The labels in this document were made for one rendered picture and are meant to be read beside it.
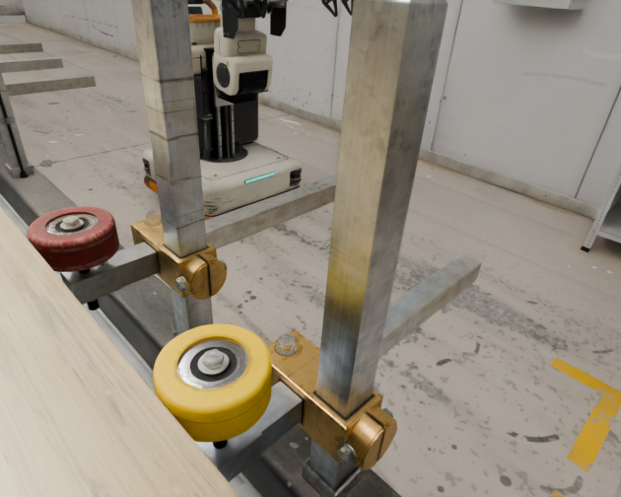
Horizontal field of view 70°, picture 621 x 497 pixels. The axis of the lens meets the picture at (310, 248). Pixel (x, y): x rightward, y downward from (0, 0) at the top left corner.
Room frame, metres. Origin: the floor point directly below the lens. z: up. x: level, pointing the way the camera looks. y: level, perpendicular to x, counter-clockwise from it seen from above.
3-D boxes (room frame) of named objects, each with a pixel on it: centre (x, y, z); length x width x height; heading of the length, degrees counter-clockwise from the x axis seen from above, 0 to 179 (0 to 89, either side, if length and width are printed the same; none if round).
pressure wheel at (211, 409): (0.21, 0.06, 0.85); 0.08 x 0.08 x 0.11
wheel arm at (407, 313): (0.36, -0.07, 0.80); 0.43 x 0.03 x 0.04; 137
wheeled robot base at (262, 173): (2.27, 0.51, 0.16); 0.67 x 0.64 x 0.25; 46
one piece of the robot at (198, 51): (2.34, 0.58, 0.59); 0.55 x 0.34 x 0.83; 136
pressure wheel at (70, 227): (0.38, 0.24, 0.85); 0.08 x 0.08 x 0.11
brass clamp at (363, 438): (0.27, -0.02, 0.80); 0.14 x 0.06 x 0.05; 47
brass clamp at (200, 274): (0.45, 0.16, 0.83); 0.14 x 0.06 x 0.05; 47
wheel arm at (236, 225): (0.53, 0.11, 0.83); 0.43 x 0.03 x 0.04; 137
